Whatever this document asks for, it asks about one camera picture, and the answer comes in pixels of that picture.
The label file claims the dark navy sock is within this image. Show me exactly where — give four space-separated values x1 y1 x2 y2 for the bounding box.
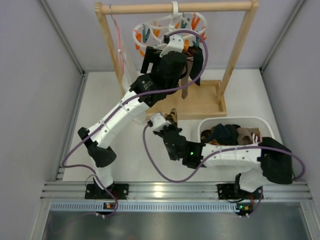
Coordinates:
188 46 204 80

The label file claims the white plastic clip hanger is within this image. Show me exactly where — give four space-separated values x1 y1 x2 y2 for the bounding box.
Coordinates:
132 10 208 54

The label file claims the navy sock with bear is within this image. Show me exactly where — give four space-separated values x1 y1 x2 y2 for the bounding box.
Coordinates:
208 123 240 146

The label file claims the brown striped sock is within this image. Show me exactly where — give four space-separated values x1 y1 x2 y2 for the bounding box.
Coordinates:
236 127 261 146

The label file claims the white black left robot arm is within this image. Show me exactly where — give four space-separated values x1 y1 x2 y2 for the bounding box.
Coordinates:
77 46 189 195

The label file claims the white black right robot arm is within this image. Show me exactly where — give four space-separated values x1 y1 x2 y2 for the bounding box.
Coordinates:
152 124 293 193

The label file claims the white hanging cloth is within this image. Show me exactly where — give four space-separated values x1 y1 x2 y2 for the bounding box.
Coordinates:
121 51 147 124

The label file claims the argyle patterned sock in basket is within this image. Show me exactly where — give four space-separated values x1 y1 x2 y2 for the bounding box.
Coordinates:
200 129 218 145

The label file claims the wooden clothes rack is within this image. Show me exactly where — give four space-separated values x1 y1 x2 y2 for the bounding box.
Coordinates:
94 0 259 120

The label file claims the white perforated plastic basket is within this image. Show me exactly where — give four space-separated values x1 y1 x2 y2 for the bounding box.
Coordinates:
198 117 274 142

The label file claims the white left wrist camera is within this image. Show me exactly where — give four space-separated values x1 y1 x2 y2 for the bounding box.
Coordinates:
159 34 185 58

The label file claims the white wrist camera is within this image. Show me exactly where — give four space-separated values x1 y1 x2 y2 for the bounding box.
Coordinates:
147 112 171 132
159 34 185 58

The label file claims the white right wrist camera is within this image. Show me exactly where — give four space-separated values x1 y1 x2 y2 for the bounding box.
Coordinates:
147 112 171 132

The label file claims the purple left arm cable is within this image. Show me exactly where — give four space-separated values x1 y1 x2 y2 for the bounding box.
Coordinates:
61 29 210 217

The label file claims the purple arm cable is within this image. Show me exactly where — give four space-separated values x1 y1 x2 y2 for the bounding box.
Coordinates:
142 124 306 217
61 29 210 217

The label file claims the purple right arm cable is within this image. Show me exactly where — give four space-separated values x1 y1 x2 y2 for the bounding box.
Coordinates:
142 124 306 217

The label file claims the aluminium rail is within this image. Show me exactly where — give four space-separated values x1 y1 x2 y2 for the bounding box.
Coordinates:
40 181 313 202

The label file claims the perforated cable tray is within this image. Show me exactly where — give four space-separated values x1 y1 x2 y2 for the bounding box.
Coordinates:
50 201 240 213

